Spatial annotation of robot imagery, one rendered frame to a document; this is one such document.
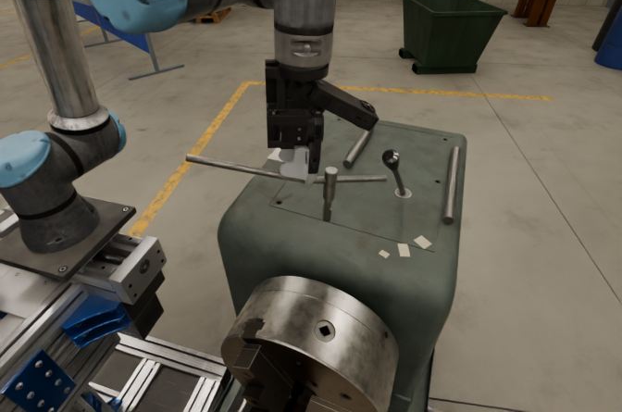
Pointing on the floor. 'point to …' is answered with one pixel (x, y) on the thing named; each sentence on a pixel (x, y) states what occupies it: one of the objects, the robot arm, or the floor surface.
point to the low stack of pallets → (216, 16)
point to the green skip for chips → (446, 31)
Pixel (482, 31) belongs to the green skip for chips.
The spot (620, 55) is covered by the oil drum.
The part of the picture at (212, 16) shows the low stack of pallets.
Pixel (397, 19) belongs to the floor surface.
